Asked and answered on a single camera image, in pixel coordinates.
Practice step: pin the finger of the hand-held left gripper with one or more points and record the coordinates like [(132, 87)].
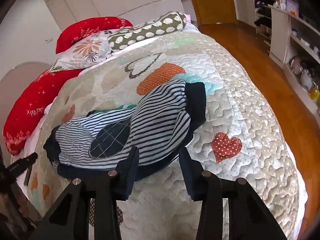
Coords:
[(23, 162)]

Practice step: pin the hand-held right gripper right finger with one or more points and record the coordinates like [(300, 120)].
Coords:
[(187, 175)]

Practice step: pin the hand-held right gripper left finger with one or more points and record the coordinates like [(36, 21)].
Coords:
[(132, 172)]

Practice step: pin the striped navy pants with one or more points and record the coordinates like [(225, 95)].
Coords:
[(155, 120)]

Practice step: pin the long red printed pillow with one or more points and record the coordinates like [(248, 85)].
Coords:
[(27, 110)]

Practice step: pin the beige bed headboard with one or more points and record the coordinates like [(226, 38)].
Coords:
[(15, 87)]

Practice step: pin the heart patterned quilt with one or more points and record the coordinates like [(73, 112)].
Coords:
[(250, 130)]

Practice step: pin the white floral pillow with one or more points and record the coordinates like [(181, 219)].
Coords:
[(85, 47)]

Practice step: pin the olive patterned bolster pillow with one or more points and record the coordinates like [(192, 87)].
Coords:
[(150, 28)]

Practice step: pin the yellow bottle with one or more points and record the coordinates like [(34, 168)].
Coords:
[(314, 93)]

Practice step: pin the shelf clutter pile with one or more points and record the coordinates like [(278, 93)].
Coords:
[(303, 72)]

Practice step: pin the beige shelf unit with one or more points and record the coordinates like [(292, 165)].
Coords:
[(280, 27)]

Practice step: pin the wooden door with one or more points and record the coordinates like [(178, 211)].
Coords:
[(212, 0)]

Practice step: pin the purple box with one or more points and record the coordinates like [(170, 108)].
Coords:
[(292, 5)]

